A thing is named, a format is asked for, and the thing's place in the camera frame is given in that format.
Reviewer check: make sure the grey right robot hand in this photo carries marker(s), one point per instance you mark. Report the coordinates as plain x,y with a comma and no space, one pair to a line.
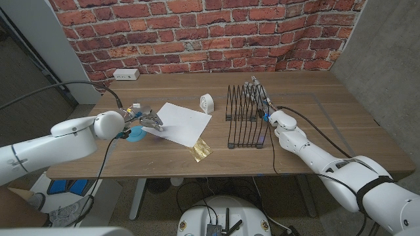
262,98

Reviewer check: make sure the small white desk clock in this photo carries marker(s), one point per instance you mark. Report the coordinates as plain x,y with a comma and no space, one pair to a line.
207,104

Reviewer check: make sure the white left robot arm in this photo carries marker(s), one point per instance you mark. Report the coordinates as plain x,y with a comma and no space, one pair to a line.
65,141

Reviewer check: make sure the black antenna module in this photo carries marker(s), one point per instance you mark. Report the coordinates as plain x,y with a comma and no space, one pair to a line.
215,229

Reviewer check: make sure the blue round coaster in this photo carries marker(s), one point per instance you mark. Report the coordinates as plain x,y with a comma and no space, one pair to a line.
136,136

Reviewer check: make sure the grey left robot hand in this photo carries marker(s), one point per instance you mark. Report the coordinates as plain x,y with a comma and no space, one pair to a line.
147,118

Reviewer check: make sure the grey sneaker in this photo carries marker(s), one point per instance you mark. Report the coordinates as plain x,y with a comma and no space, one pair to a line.
70,213
37,200

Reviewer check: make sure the white power outlet box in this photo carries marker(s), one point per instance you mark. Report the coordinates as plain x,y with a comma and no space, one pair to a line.
126,74

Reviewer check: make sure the grey table leg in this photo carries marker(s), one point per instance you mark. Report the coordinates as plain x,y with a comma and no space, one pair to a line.
307,196

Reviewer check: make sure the white paper file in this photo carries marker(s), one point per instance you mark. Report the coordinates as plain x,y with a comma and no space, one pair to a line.
183,124

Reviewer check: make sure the brown cardboard box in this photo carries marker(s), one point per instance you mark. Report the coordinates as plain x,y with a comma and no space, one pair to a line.
19,209

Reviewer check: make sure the red brick print backdrop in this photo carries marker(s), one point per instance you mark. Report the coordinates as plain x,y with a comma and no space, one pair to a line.
197,32

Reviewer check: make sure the blue foot pedal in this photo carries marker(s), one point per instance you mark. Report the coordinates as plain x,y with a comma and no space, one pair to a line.
56,187
78,187

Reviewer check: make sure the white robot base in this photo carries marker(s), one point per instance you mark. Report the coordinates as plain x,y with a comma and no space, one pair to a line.
197,216

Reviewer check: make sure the gold aluminum foil sheet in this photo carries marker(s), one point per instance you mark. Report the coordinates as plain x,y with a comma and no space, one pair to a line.
201,150

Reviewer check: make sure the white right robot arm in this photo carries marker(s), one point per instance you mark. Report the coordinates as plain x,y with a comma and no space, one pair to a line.
328,160

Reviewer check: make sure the white table leg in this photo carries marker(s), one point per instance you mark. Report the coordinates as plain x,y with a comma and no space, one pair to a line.
138,200

